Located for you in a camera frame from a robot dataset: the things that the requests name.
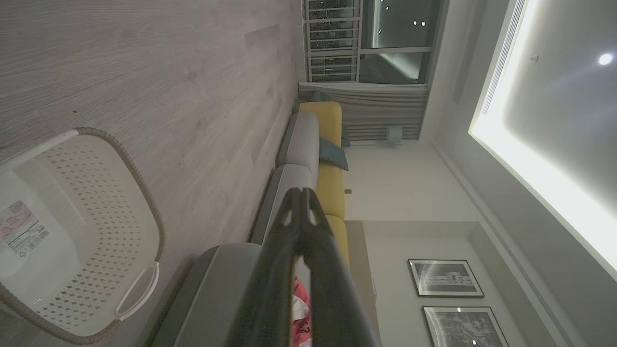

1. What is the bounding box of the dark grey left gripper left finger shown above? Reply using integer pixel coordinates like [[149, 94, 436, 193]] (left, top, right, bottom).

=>
[[226, 188, 305, 347]]

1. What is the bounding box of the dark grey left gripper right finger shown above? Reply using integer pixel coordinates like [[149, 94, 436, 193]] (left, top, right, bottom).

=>
[[302, 188, 381, 347]]

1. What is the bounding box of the red and white clothing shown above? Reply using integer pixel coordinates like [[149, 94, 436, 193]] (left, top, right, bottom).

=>
[[291, 276, 313, 347]]

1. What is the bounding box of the white perforated laundry basket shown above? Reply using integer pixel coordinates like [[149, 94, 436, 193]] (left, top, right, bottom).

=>
[[0, 127, 165, 345]]

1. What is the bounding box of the yellow sofa backrest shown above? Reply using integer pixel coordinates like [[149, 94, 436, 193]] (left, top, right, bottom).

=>
[[324, 214, 350, 268], [299, 101, 346, 220]]

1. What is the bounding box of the framed black white picture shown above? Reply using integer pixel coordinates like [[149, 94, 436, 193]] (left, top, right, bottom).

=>
[[422, 306, 510, 347], [408, 259, 485, 298]]

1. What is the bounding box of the grey curtain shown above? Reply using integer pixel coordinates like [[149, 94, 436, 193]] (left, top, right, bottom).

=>
[[298, 81, 429, 142]]

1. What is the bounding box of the white balcony railing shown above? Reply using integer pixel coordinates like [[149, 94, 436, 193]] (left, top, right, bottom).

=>
[[304, 0, 363, 82]]

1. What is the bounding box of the barcode label sticker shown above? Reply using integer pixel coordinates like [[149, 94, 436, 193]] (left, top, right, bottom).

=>
[[0, 199, 51, 258]]

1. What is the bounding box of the glass balcony window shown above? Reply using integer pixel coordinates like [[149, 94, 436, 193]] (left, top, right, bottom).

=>
[[304, 0, 442, 85]]

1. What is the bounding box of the linear ceiling air vent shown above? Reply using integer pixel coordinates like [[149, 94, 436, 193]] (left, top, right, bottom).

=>
[[482, 0, 526, 114]]

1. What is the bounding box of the beige upholstered wall panel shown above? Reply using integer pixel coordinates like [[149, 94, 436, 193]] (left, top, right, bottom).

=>
[[344, 221, 377, 340]]

